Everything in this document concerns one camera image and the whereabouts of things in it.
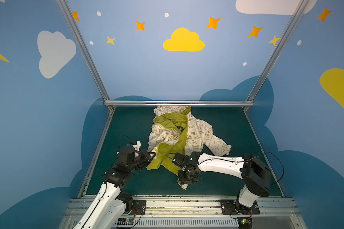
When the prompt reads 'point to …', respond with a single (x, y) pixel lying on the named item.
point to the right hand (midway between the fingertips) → (183, 182)
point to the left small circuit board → (125, 222)
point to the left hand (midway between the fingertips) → (156, 152)
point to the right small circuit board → (244, 223)
